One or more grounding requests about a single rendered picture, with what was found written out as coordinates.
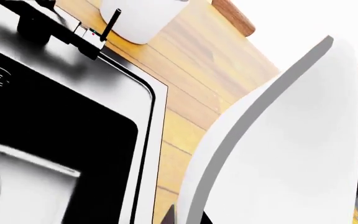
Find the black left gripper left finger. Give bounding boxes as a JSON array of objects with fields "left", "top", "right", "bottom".
[{"left": 162, "top": 203, "right": 179, "bottom": 224}]

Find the large white bowl grey rim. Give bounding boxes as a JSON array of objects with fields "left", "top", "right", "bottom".
[{"left": 176, "top": 34, "right": 358, "bottom": 224}]

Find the stainless steel sink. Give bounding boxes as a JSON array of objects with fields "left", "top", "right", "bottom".
[{"left": 0, "top": 0, "right": 169, "bottom": 224}]

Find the white cup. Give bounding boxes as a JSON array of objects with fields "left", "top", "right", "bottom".
[{"left": 99, "top": 0, "right": 190, "bottom": 45}]

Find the black faucet lever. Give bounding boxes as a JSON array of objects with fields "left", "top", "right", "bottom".
[{"left": 99, "top": 8, "right": 122, "bottom": 43}]

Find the brown wooden cutting board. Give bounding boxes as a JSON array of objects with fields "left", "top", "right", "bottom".
[{"left": 211, "top": 0, "right": 257, "bottom": 37}]

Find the black faucet chrome block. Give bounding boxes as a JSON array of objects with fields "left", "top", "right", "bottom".
[{"left": 0, "top": 0, "right": 106, "bottom": 60}]

